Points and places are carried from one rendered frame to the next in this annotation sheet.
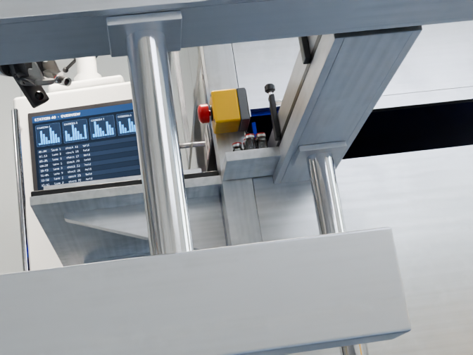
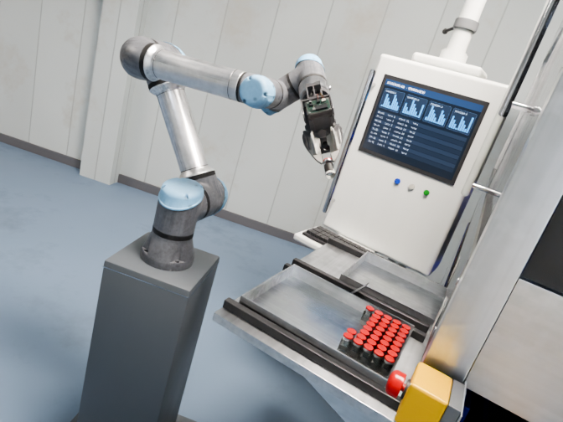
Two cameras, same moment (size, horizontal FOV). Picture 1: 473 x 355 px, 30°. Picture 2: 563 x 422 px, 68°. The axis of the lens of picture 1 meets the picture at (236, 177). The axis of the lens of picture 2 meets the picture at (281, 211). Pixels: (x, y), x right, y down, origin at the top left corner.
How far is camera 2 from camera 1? 151 cm
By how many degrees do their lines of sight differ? 46
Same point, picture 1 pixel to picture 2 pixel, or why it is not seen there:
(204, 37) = not seen: outside the picture
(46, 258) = (347, 195)
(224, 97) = (423, 403)
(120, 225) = not seen: hidden behind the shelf
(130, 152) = (447, 148)
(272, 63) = (552, 360)
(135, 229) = not seen: hidden behind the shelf
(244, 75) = (496, 349)
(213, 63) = (462, 310)
